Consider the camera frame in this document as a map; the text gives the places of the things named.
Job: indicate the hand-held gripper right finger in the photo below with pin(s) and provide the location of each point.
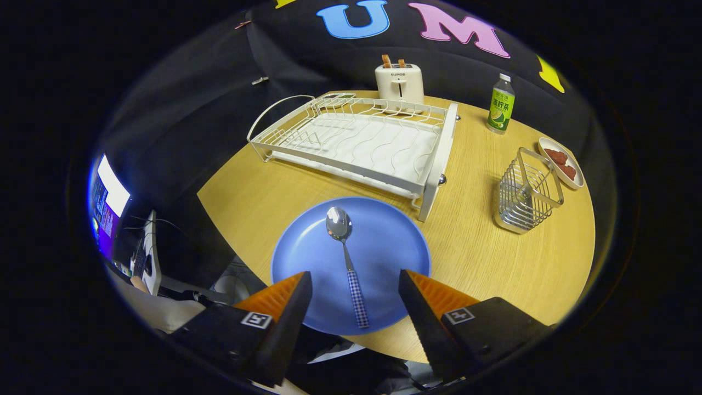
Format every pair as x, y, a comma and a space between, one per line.
425, 329

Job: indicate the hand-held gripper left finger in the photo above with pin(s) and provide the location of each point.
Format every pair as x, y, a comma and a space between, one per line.
285, 329

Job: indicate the blue plate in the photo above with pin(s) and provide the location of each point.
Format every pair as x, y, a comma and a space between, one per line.
384, 241

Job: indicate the small white plate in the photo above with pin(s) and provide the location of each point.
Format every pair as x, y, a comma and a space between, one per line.
548, 144

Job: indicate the white keyboard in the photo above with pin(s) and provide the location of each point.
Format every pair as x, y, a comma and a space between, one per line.
152, 258

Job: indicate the red meat piece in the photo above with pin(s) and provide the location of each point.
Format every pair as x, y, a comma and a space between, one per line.
568, 171
555, 156

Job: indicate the computer monitor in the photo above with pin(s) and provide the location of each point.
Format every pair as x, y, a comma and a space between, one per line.
109, 203

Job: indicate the green label drink bottle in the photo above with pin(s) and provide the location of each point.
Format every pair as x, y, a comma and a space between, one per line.
500, 109

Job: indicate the white toaster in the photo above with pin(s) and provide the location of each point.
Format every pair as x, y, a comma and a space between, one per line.
399, 85

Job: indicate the white clip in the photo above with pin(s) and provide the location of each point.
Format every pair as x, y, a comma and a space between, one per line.
260, 80

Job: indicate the pink clip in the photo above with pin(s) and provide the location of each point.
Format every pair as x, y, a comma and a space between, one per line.
243, 24

